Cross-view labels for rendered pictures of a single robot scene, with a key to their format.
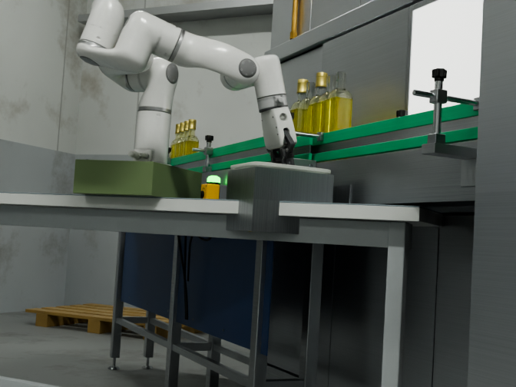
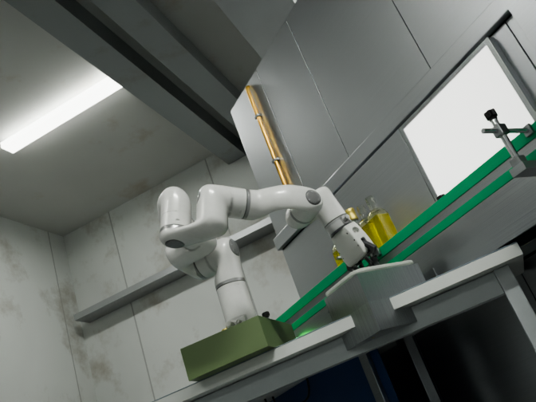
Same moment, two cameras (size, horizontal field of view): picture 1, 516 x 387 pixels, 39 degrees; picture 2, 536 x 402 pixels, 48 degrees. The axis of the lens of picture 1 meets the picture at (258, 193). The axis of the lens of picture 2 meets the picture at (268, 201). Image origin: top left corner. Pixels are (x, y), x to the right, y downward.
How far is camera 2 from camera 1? 0.55 m
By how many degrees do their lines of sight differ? 22
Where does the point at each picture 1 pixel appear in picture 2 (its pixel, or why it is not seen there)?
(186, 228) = (309, 367)
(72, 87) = (85, 378)
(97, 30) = (174, 214)
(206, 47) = (273, 192)
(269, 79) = (330, 204)
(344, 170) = (419, 260)
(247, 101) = not seen: hidden behind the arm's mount
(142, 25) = (214, 192)
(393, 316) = not seen: outside the picture
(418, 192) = (510, 229)
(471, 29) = (466, 111)
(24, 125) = not seen: outside the picture
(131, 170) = (239, 332)
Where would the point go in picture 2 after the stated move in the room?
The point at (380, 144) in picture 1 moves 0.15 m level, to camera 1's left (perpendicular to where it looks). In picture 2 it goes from (444, 220) to (395, 236)
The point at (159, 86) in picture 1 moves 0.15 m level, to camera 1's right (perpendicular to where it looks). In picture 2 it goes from (229, 260) to (275, 246)
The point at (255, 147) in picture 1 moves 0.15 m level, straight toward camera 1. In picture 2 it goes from (320, 292) to (325, 277)
